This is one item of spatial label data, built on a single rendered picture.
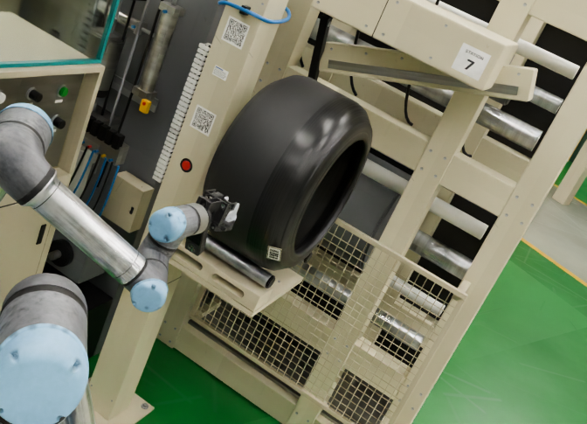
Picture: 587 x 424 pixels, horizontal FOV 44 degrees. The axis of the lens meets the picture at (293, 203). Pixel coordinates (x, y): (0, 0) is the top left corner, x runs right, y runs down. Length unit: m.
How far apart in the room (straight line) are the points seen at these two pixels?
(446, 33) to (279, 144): 0.62
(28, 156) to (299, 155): 0.77
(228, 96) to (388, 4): 0.56
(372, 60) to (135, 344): 1.27
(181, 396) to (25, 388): 2.17
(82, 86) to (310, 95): 0.70
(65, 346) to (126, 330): 1.71
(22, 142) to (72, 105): 0.85
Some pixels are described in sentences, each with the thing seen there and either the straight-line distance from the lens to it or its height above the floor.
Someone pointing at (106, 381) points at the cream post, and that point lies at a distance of 2.82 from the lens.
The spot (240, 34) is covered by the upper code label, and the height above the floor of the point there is 1.51.
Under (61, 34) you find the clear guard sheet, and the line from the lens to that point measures 2.14.
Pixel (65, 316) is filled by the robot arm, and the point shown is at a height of 1.36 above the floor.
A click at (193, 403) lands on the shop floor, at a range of 3.11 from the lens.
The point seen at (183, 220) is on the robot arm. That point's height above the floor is 1.22.
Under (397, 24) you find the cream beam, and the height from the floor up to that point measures 1.70.
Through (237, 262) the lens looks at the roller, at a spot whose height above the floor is 0.91.
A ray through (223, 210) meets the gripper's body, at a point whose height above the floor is 1.20.
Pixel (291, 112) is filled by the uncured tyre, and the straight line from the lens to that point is 2.04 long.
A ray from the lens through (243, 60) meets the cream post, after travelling 2.21.
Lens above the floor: 1.95
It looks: 22 degrees down
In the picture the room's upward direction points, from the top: 24 degrees clockwise
